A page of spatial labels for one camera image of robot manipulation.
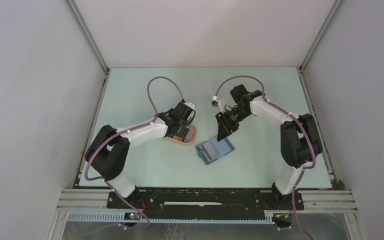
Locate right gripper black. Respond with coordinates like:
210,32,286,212
215,106,251,142

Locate pink oval tray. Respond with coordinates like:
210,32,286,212
164,125,197,146

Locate blue leather card holder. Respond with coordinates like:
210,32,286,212
195,136,235,165

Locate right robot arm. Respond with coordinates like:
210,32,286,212
211,84,323,209

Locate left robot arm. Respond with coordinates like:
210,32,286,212
84,100,196,208

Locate yellow black credit card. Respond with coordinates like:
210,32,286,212
172,128,191,143

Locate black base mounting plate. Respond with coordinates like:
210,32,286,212
106,187,304,221

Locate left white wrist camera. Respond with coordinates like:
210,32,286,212
182,101,195,110

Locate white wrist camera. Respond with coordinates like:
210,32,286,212
182,101,195,110
211,95,226,113

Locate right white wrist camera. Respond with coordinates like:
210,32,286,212
211,95,226,113

